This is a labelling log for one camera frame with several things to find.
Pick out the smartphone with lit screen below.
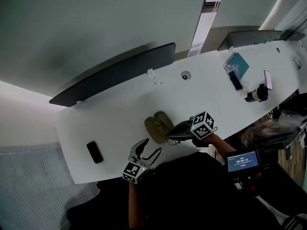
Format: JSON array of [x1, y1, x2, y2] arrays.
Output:
[[263, 69, 274, 90]]

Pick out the black and white bottle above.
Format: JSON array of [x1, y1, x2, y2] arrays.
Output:
[[244, 83, 269, 104]]

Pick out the person's black clothing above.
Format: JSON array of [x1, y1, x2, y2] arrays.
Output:
[[66, 149, 307, 230]]

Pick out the teal notebook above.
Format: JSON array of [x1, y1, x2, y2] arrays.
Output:
[[224, 52, 250, 79]]

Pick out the narrow glass window strip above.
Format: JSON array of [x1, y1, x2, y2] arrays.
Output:
[[187, 0, 227, 58]]

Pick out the long dark desk divider panel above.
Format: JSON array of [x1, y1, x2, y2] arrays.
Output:
[[48, 42, 177, 108]]

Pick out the black smartphone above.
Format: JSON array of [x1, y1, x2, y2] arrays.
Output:
[[86, 140, 104, 164]]

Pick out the short dark desk divider panel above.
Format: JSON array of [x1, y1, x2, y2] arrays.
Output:
[[217, 30, 284, 52]]

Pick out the olive glasses case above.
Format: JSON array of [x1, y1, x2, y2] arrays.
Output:
[[144, 111, 175, 144]]

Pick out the person's right forearm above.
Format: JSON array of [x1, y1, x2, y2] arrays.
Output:
[[203, 133, 237, 159]]

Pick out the slim black device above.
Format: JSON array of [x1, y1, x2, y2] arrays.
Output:
[[228, 70, 244, 92]]

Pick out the person's left forearm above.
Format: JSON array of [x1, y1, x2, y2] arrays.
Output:
[[128, 182, 147, 230]]

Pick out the small display monitor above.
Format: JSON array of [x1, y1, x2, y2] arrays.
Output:
[[224, 149, 262, 175]]

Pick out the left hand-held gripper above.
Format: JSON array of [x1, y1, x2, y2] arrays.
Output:
[[122, 138, 163, 184]]

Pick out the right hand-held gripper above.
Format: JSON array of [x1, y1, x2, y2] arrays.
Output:
[[167, 110, 215, 149]]

